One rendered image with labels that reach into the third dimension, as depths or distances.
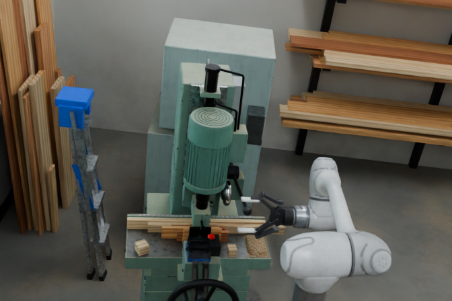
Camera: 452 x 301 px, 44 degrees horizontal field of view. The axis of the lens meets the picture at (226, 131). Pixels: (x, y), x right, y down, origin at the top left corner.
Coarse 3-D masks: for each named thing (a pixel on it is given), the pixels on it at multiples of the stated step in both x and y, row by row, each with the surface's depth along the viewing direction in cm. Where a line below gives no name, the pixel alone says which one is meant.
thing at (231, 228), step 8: (152, 224) 238; (160, 224) 239; (168, 224) 239; (176, 224) 240; (216, 224) 243; (224, 224) 244; (232, 224) 244; (240, 224) 245; (248, 224) 246; (256, 224) 246; (232, 232) 245; (240, 232) 246; (280, 232) 248
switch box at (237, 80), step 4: (232, 76) 248; (236, 80) 245; (240, 80) 246; (236, 84) 242; (240, 84) 242; (244, 84) 243; (236, 88) 241; (240, 88) 241; (244, 88) 241; (236, 92) 242; (240, 92) 242; (244, 92) 242; (236, 96) 243; (236, 100) 244; (236, 104) 245; (236, 108) 246; (232, 112) 247
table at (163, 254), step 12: (132, 240) 234; (156, 240) 236; (168, 240) 237; (228, 240) 241; (240, 240) 242; (132, 252) 228; (156, 252) 230; (168, 252) 231; (180, 252) 231; (240, 252) 236; (132, 264) 227; (144, 264) 228; (156, 264) 229; (168, 264) 229; (180, 264) 230; (228, 264) 233; (240, 264) 234; (252, 264) 235; (264, 264) 236; (180, 276) 224
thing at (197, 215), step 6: (192, 198) 242; (192, 204) 239; (192, 210) 238; (198, 210) 235; (204, 210) 235; (192, 216) 237; (198, 216) 233; (204, 216) 234; (210, 216) 234; (192, 222) 236; (198, 222) 235; (204, 222) 235
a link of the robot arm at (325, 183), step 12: (312, 168) 223; (324, 168) 220; (336, 168) 222; (312, 180) 221; (324, 180) 215; (336, 180) 213; (312, 192) 223; (324, 192) 217; (336, 192) 205; (336, 204) 201; (336, 216) 198; (348, 216) 197; (336, 228) 196; (348, 228) 190
